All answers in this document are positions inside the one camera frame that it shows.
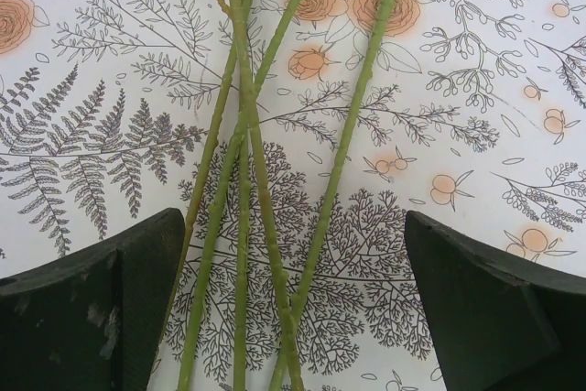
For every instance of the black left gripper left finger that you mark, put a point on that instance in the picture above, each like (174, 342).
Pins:
(68, 318)

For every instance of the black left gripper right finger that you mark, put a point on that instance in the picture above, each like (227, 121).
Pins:
(494, 327)

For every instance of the pink fake flower stem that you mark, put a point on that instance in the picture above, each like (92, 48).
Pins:
(201, 272)
(265, 189)

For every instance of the cream fake flower stem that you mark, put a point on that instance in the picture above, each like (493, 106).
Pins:
(240, 318)
(213, 134)

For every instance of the light blue fake flower stem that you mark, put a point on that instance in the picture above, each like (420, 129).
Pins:
(348, 125)

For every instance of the floral patterned tablecloth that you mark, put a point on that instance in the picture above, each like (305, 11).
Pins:
(458, 134)

